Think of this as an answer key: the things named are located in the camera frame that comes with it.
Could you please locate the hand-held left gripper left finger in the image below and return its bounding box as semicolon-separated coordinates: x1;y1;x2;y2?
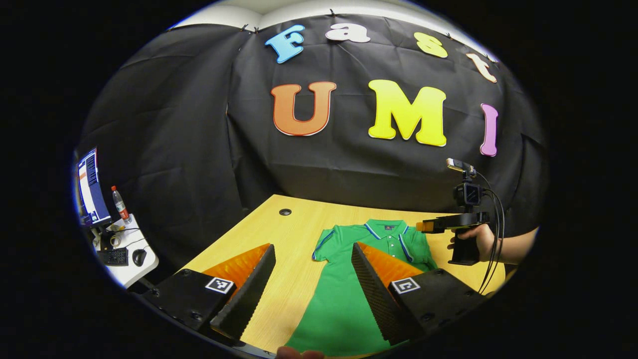
141;243;277;342

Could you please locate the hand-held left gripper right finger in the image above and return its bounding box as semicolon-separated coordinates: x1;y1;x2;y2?
351;242;486;346

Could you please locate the green T-shirt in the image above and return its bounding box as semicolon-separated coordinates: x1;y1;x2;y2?
285;219;438;357

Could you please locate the white side desk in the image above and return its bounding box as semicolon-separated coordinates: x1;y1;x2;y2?
91;214;160;290

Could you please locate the black keyboard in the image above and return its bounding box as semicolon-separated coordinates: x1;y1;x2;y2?
97;247;130;267

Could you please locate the clear red-capped water bottle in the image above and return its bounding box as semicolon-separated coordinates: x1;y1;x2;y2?
111;185;133;224

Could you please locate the black backdrop cloth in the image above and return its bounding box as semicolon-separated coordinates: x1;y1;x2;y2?
75;14;549;280

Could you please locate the computer monitor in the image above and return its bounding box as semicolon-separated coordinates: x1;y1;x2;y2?
75;147;112;227

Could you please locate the black gripper cable bundle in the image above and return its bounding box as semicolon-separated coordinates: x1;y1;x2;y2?
476;172;505;295

